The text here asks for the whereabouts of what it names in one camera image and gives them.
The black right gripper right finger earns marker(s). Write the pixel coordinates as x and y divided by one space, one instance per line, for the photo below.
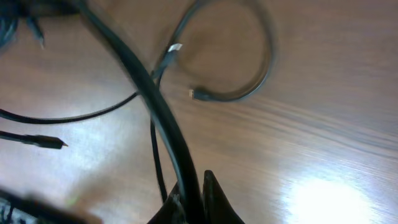
218 209

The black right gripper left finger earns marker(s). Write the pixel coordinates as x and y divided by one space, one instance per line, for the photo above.
172 211

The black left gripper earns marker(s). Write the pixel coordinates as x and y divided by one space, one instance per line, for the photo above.
12 11

